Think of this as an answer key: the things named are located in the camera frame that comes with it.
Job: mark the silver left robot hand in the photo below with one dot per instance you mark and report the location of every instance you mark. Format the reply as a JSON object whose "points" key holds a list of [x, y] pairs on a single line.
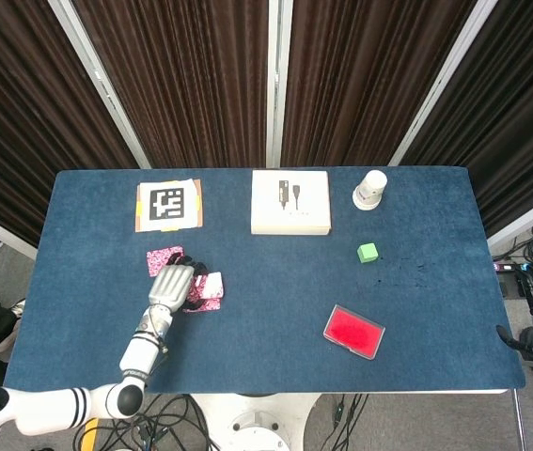
{"points": [[172, 286]]}

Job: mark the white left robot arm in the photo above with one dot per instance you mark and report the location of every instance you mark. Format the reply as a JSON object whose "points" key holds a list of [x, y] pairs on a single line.
{"points": [[140, 352]]}

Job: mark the black power strip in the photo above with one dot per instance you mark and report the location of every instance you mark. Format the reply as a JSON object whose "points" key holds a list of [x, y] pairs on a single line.
{"points": [[510, 267]]}

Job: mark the fiducial marker sheet on cardboard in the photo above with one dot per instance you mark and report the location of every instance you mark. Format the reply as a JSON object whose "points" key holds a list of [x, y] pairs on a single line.
{"points": [[168, 204]]}

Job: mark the metal table leg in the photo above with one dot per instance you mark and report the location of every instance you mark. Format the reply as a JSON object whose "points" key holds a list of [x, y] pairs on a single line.
{"points": [[520, 423]]}

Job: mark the blue fabric table mat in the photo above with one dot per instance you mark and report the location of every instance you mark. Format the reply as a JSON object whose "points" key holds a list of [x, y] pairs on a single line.
{"points": [[271, 282]]}

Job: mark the white flat product box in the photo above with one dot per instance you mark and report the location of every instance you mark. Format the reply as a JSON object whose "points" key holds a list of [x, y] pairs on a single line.
{"points": [[289, 202]]}

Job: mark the clear case with red lining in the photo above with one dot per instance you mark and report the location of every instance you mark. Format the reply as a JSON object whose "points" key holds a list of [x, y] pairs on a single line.
{"points": [[354, 331]]}

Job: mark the green cube block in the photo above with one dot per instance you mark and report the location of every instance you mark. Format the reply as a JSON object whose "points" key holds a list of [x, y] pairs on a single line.
{"points": [[367, 253]]}

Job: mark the dark brown pleated curtain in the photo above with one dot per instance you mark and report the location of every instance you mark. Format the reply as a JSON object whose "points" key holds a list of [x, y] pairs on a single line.
{"points": [[515, 117], [191, 80], [26, 117], [360, 80]]}

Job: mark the white frame rail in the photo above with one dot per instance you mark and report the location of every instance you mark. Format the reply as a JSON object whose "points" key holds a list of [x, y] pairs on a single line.
{"points": [[524, 221], [3, 235]]}

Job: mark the white pedestal base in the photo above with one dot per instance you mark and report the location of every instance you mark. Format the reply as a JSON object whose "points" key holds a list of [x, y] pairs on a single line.
{"points": [[256, 423]]}

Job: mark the white frame post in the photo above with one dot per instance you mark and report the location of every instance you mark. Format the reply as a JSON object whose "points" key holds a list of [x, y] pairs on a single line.
{"points": [[279, 84], [101, 84], [440, 89]]}

